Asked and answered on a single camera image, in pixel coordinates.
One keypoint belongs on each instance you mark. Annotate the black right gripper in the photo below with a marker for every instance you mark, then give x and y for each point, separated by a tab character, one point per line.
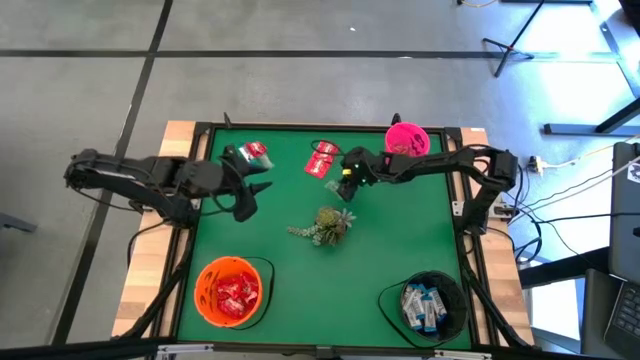
367	167

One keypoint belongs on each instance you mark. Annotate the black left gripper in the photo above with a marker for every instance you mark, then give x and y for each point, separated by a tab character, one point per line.
215	177

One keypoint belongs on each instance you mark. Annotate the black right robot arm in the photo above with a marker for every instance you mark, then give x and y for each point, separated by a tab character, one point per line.
435	161

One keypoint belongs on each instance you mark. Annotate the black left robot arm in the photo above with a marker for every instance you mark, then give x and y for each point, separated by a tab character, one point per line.
140	172

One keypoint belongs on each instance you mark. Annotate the potted succulent plant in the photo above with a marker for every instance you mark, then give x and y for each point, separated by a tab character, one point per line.
330	227

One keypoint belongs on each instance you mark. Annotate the pink plastic bucket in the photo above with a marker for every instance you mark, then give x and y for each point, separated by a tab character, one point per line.
395	131

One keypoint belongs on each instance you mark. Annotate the green table mat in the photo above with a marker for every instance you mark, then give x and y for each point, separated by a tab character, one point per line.
325	300

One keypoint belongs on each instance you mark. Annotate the black plastic bucket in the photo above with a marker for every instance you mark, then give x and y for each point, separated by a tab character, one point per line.
450	325

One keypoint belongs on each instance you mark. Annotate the black tripod stand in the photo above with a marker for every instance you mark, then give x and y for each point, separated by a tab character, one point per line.
507	50

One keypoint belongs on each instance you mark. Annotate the black desk leg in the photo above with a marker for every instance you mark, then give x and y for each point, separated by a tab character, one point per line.
575	129

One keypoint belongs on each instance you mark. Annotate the grey floor stand foot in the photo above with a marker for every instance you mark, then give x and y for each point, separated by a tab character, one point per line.
15	222

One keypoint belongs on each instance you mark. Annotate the black laptop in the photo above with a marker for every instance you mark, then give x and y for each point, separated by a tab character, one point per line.
595	310

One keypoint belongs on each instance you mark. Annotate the black table frame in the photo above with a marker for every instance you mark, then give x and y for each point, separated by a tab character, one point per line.
300	126

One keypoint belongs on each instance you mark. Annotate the white metal mount plate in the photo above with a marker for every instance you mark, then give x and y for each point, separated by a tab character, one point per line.
457	207

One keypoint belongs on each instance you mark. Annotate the black frame crossbeam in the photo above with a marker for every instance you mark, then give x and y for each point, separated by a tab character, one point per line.
75	349

